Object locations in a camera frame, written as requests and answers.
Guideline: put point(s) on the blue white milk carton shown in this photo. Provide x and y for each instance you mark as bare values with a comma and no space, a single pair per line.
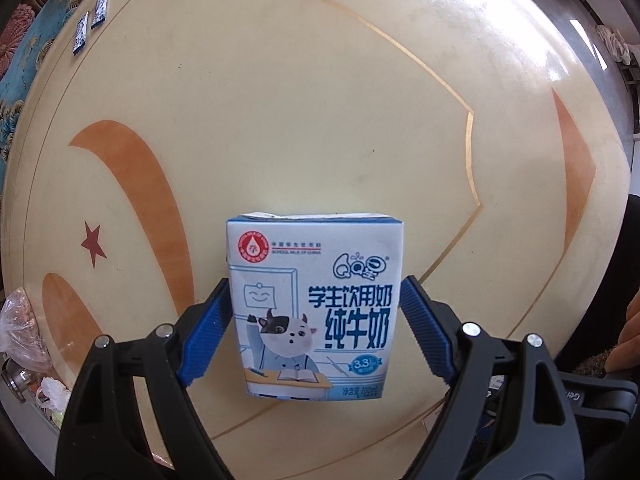
310,310

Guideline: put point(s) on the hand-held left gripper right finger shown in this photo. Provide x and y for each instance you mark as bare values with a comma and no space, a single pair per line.
425,332

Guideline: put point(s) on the cream round table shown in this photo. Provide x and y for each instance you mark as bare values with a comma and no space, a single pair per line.
300,110

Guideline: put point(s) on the clear plastic bag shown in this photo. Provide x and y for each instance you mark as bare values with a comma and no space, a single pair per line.
17,330

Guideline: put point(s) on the person's right hand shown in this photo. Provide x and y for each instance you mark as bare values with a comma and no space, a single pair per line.
632,335

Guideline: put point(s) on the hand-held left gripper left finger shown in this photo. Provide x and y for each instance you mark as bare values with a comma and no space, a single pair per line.
210,332

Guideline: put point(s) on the white carved furniture foot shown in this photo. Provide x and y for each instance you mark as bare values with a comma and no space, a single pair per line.
611,45

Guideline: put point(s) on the metal object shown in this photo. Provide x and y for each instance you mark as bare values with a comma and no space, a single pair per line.
16,382

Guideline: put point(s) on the white plastic bag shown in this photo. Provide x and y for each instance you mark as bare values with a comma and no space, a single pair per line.
52,394

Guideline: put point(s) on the blue floral cushion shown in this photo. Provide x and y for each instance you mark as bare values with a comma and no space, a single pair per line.
30,85

